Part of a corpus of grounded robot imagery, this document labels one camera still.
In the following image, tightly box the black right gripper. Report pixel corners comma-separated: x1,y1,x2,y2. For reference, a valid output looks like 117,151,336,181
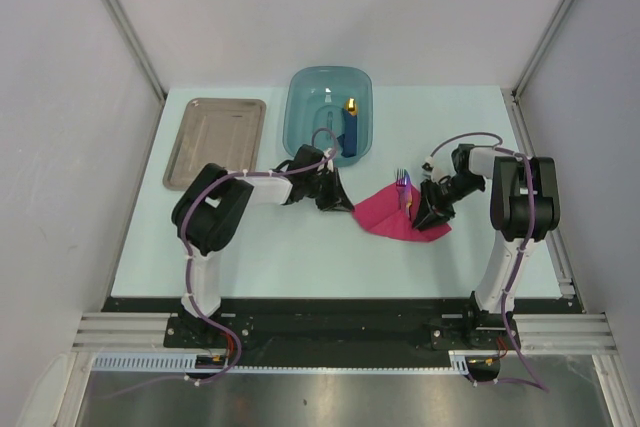
412,174,485,232

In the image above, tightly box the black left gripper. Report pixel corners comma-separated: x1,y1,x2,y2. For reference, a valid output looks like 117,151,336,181
304,168,354,213

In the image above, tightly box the iridescent fork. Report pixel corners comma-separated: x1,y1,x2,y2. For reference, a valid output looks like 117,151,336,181
395,169,405,213

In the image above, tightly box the pink paper napkin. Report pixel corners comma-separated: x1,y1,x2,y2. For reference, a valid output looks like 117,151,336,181
352,183,451,243

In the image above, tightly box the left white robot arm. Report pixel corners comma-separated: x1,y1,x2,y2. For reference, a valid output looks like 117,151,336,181
171,144,355,349

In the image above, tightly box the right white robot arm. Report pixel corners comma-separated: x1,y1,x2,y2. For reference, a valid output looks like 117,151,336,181
412,144,561,349

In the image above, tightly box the teal plastic basin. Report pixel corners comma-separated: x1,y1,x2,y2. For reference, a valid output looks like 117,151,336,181
283,66,373,167

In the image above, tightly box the brown metal tray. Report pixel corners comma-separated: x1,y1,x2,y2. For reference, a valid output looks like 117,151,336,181
163,97,266,191

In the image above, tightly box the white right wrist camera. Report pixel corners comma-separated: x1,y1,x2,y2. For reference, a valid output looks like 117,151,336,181
422,156,448,184

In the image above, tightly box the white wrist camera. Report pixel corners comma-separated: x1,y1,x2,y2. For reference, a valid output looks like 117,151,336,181
422,156,448,184
317,148,336,172

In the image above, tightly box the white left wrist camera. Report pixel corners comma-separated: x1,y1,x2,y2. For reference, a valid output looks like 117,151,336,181
317,148,336,172

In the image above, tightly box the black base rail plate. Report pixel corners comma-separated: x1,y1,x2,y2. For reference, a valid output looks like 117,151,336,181
102,298,584,369

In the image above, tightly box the aluminium front rail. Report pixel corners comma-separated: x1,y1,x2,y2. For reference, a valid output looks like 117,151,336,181
515,314,617,355

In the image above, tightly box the white slotted cable duct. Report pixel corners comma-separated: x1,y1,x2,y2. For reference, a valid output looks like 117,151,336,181
93,352,197,372

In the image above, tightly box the right aluminium frame post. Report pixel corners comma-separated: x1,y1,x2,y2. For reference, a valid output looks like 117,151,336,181
511,0,577,100

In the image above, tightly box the aluminium frame post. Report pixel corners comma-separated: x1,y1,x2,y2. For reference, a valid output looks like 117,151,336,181
511,0,577,100
101,0,167,104

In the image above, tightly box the left aluminium frame post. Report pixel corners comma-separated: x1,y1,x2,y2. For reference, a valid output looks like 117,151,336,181
101,0,167,104

